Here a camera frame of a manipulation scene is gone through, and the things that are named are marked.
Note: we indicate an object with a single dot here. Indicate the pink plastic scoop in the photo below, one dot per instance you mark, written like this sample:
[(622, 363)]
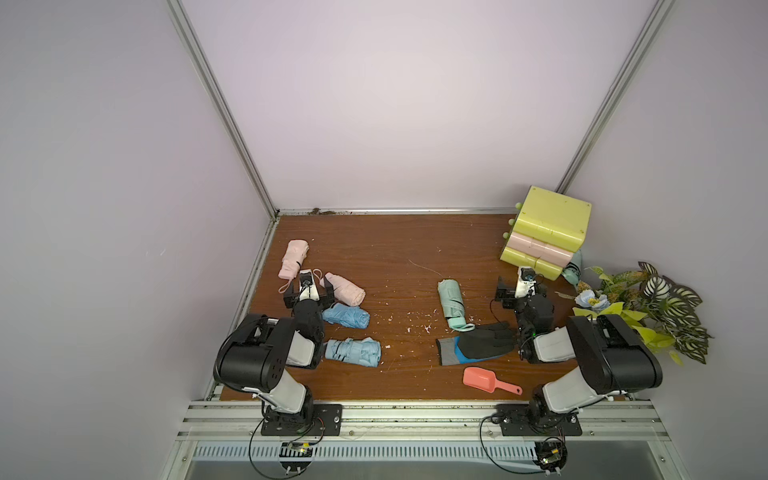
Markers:
[(486, 380)]

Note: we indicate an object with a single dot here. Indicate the aluminium front rail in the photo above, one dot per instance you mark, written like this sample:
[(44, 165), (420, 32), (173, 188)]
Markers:
[(427, 431)]

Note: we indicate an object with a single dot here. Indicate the right electronics board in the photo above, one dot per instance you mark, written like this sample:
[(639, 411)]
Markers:
[(551, 455)]

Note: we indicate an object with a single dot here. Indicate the left electronics board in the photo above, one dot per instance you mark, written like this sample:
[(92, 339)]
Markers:
[(295, 457)]

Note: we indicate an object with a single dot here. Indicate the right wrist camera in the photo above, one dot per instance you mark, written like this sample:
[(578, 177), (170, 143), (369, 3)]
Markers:
[(526, 283)]

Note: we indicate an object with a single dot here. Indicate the mint green umbrella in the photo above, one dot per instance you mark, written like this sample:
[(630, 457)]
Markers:
[(453, 306), (572, 272)]

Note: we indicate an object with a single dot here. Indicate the light blue umbrella lower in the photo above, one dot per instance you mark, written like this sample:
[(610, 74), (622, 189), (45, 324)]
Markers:
[(366, 352)]

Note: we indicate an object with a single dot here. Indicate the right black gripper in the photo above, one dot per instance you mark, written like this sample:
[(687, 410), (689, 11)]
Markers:
[(519, 300)]

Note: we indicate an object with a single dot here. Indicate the light blue umbrella upper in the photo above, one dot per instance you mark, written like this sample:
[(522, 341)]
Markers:
[(347, 316)]

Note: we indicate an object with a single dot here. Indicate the black and blue work glove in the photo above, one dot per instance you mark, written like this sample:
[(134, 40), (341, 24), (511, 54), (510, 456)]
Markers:
[(485, 342)]

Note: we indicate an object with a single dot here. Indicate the pink umbrella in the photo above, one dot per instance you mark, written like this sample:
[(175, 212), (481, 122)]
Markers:
[(345, 291), (292, 261)]

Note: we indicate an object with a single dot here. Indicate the pink umbrella far left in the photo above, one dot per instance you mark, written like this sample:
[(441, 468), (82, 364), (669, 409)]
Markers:
[(292, 261)]

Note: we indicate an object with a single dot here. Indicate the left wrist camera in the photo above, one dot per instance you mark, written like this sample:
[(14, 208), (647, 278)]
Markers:
[(307, 286)]

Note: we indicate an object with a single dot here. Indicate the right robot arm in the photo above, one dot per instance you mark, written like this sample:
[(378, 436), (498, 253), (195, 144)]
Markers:
[(611, 357)]

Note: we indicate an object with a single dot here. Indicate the artificial potted plant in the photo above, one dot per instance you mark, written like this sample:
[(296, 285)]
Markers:
[(660, 310)]

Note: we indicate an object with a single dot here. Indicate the electronics board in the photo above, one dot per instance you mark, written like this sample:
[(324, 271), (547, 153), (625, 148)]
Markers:
[(295, 457), (551, 455)]

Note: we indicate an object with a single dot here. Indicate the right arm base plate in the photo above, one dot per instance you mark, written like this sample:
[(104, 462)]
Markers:
[(524, 421)]

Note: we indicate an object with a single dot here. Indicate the light blue umbrella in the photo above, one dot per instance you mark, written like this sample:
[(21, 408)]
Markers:
[(366, 352), (347, 316)]

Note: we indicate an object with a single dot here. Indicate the pink umbrella near centre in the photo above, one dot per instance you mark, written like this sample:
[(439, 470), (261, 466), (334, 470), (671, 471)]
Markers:
[(345, 291)]

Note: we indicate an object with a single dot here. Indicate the yellow-green drawer cabinet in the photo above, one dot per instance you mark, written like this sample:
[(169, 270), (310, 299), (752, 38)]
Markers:
[(547, 232)]

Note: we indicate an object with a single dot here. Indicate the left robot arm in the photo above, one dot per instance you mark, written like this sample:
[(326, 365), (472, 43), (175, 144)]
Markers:
[(255, 357)]

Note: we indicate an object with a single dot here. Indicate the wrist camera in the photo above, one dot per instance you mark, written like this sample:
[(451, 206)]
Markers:
[(526, 283), (307, 286)]

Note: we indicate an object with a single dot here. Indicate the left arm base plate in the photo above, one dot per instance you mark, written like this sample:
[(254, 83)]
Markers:
[(319, 420)]

